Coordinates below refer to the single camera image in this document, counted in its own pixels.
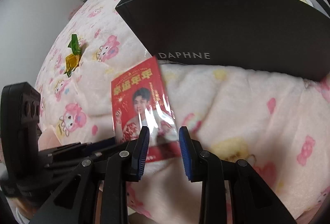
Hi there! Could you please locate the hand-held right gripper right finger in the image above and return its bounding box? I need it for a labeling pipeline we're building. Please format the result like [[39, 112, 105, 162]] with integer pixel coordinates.
[[179, 126, 297, 224]]

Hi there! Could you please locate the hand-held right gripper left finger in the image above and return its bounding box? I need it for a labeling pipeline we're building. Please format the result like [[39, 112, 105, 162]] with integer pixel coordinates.
[[28, 126, 150, 224]]

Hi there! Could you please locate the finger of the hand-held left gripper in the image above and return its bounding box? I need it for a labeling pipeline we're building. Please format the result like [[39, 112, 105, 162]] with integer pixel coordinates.
[[49, 152, 109, 166], [39, 137, 116, 157]]

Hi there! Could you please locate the red photo card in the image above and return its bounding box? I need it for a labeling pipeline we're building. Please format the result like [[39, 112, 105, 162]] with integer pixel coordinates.
[[111, 56, 181, 162]]

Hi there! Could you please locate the dark grey shoebox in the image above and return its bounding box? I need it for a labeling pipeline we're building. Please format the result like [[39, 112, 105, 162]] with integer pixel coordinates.
[[115, 0, 330, 81]]

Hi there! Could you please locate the yellow candy wrapper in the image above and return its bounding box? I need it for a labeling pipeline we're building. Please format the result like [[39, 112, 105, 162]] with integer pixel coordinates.
[[64, 54, 81, 77]]

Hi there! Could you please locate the pink printed blanket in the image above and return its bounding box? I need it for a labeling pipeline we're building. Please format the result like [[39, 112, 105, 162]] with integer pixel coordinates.
[[33, 0, 330, 224]]

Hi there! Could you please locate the green candy wrapper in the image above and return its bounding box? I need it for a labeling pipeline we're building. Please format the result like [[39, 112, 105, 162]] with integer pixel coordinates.
[[67, 34, 87, 55]]

